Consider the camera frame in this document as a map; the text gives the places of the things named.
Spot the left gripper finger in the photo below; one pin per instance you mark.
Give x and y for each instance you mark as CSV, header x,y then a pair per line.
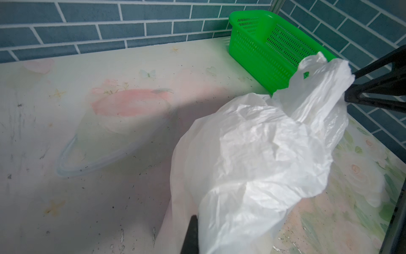
x,y
191,245

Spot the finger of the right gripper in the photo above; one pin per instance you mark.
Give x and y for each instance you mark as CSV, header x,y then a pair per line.
x,y
380,92
396,58

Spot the white plastic bag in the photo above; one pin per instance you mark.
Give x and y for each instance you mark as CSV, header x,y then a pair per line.
x,y
242,169

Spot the green plastic basket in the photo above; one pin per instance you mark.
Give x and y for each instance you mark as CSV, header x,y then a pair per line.
x,y
270,48

